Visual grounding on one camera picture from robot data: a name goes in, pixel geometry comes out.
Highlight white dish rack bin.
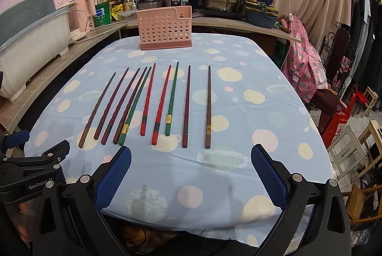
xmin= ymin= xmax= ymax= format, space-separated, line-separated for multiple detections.
xmin=1 ymin=0 xmax=70 ymax=102

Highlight pink perforated utensil holder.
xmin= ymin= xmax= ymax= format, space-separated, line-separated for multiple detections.
xmin=137 ymin=6 xmax=192 ymax=50

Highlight small steel lidded pot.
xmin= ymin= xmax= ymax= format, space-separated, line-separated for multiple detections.
xmin=137 ymin=0 xmax=163 ymax=10

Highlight green chopstick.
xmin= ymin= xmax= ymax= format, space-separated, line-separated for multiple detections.
xmin=118 ymin=66 xmax=152 ymax=146
xmin=164 ymin=62 xmax=179 ymax=136

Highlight green dish soap bottle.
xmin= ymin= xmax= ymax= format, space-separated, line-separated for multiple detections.
xmin=93 ymin=0 xmax=112 ymax=28

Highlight brown chopstick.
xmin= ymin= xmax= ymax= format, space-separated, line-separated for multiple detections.
xmin=78 ymin=72 xmax=116 ymax=149
xmin=205 ymin=66 xmax=212 ymax=149

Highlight clear food container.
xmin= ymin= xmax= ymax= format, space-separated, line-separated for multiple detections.
xmin=118 ymin=10 xmax=137 ymax=21

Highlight light blue planet tablecloth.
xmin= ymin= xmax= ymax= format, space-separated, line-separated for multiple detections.
xmin=25 ymin=33 xmax=332 ymax=246

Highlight dark red chopstick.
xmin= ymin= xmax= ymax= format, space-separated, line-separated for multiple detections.
xmin=93 ymin=68 xmax=129 ymax=140
xmin=101 ymin=69 xmax=140 ymax=145
xmin=182 ymin=65 xmax=191 ymax=149
xmin=113 ymin=67 xmax=147 ymax=144

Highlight yellow seasoning packet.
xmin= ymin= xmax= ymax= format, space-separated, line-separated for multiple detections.
xmin=111 ymin=4 xmax=124 ymax=21

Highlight pink pineapple apron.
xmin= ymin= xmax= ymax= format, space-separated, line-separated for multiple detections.
xmin=280 ymin=16 xmax=328 ymax=103

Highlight pink electric kettle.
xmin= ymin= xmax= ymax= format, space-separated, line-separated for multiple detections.
xmin=67 ymin=0 xmax=96 ymax=41

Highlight blue and yellow stacked basins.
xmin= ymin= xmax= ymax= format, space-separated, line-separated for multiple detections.
xmin=244 ymin=0 xmax=278 ymax=28

